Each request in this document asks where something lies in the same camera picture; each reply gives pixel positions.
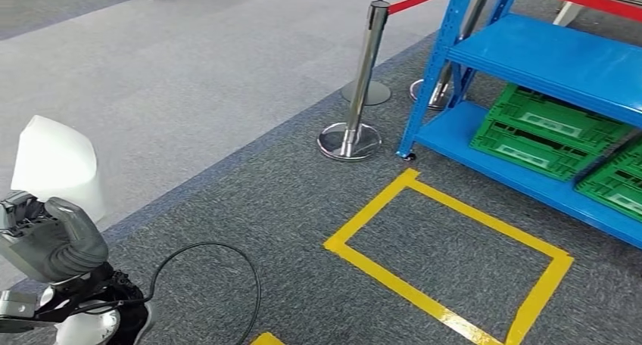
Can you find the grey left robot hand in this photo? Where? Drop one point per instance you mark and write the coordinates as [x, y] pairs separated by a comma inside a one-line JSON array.
[[55, 247]]

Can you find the white curved plastic part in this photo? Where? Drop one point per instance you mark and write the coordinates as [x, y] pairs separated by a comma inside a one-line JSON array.
[[55, 157]]

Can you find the blue metal shelf rack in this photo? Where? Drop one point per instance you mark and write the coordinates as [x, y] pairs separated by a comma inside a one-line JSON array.
[[551, 62]]

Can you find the yellow floor tape square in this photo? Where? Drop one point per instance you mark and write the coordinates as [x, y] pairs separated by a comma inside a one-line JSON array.
[[266, 340]]

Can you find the green folding plastic crate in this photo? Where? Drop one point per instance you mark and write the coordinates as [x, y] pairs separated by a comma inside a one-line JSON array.
[[506, 109], [617, 182]]

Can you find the white table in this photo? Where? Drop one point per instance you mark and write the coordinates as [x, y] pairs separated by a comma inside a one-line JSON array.
[[568, 7]]

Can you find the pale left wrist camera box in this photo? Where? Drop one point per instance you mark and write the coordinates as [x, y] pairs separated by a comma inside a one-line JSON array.
[[15, 307]]

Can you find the chrome stanchion post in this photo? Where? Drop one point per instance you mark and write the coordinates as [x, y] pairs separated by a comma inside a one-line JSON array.
[[364, 82], [475, 12]]

